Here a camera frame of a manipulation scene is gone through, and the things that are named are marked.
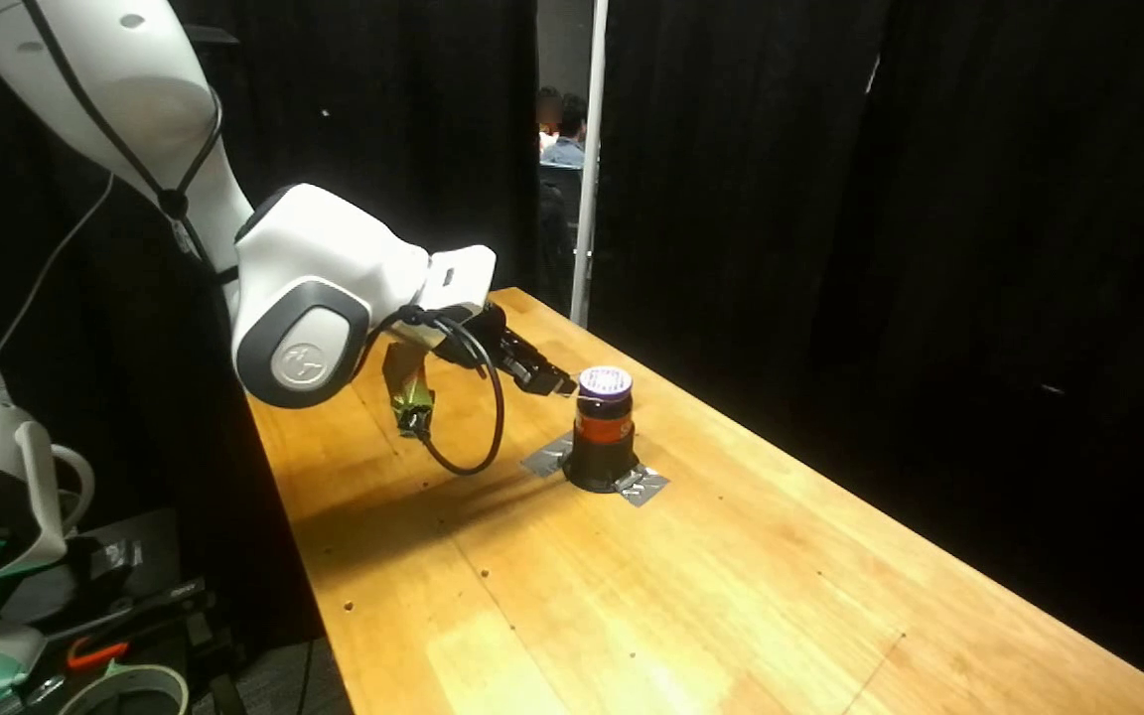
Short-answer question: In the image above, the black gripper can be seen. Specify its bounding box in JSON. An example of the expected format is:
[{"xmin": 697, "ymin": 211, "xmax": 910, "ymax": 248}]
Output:
[{"xmin": 426, "ymin": 301, "xmax": 578, "ymax": 401}]

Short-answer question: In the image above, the dark bottle with white lid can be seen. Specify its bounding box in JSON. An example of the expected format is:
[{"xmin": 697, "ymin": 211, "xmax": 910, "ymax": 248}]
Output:
[{"xmin": 569, "ymin": 361, "xmax": 640, "ymax": 468}]

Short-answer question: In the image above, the vertical metal pole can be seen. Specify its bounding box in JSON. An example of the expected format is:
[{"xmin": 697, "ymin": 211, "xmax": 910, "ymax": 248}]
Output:
[{"xmin": 565, "ymin": 0, "xmax": 610, "ymax": 329}]

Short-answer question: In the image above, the person in blue shirt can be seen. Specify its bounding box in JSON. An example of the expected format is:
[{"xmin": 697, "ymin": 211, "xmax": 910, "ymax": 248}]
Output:
[{"xmin": 541, "ymin": 92, "xmax": 593, "ymax": 173}]

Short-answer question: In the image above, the person in white shirt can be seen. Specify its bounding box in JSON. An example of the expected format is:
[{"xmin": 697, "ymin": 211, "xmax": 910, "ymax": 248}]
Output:
[{"xmin": 530, "ymin": 82, "xmax": 565, "ymax": 166}]

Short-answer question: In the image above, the black curtain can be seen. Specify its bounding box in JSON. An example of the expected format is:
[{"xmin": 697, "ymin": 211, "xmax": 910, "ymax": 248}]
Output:
[{"xmin": 0, "ymin": 0, "xmax": 1144, "ymax": 667}]

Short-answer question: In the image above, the masking tape roll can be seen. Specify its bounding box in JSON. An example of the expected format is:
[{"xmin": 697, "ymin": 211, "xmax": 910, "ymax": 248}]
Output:
[{"xmin": 54, "ymin": 655, "xmax": 195, "ymax": 715}]

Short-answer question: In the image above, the black looped cable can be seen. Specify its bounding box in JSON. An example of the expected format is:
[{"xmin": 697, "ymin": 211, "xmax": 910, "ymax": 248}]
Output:
[{"xmin": 390, "ymin": 305, "xmax": 513, "ymax": 480}]

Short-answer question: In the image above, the small grey base plate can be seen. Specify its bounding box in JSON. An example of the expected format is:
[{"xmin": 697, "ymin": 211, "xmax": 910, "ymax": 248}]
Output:
[{"xmin": 514, "ymin": 432, "xmax": 672, "ymax": 509}]

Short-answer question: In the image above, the thin grey cable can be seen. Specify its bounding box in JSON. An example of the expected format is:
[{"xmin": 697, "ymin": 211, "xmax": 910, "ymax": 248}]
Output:
[{"xmin": 0, "ymin": 169, "xmax": 117, "ymax": 405}]

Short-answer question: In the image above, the black clamp with orange handle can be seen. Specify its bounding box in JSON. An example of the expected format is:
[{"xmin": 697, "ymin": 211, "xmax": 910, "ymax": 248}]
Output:
[{"xmin": 19, "ymin": 630, "xmax": 137, "ymax": 705}]

